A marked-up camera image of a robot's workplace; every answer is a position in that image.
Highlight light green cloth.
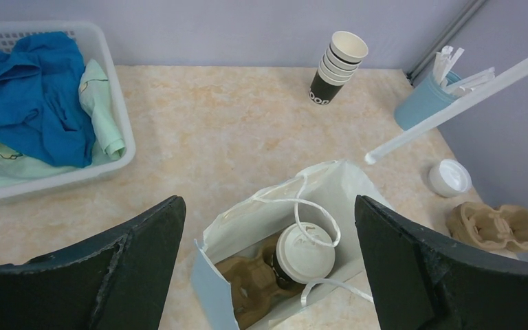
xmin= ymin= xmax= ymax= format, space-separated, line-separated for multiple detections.
xmin=0 ymin=59 xmax=126 ymax=188

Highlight blue straw holder cup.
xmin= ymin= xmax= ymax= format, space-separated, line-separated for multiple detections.
xmin=394 ymin=72 xmax=459 ymax=131

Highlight blue cloth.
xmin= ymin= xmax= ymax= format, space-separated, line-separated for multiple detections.
xmin=0 ymin=32 xmax=96 ymax=168

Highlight light blue paper bag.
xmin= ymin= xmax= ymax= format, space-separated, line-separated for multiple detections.
xmin=191 ymin=160 xmax=385 ymax=329

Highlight single white straw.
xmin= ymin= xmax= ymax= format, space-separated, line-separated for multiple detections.
xmin=364 ymin=58 xmax=528 ymax=164

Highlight white plastic basket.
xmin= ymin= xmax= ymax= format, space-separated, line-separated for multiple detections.
xmin=0 ymin=21 xmax=135 ymax=200

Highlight brown pulp cup carrier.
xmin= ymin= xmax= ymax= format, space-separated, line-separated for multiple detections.
xmin=445 ymin=202 xmax=528 ymax=253

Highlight stack of plastic lids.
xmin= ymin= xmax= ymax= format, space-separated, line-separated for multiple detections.
xmin=428 ymin=159 xmax=472 ymax=198

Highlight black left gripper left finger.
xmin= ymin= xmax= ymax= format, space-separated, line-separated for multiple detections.
xmin=0 ymin=196 xmax=186 ymax=329

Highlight single black paper cup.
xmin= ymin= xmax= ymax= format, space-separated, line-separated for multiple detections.
xmin=270 ymin=253 xmax=305 ymax=296

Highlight white wrapped straws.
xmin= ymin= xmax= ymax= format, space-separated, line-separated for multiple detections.
xmin=431 ymin=45 xmax=496 ymax=98

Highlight brown pulp carrier piece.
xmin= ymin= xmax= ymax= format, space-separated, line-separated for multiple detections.
xmin=215 ymin=234 xmax=296 ymax=329

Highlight stack of paper cups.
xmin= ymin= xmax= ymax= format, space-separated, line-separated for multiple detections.
xmin=308 ymin=31 xmax=369 ymax=106

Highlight translucent plastic cup lid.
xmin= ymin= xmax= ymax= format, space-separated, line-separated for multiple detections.
xmin=274 ymin=222 xmax=336 ymax=284

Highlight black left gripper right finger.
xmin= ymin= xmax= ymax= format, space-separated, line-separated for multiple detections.
xmin=355 ymin=195 xmax=528 ymax=329

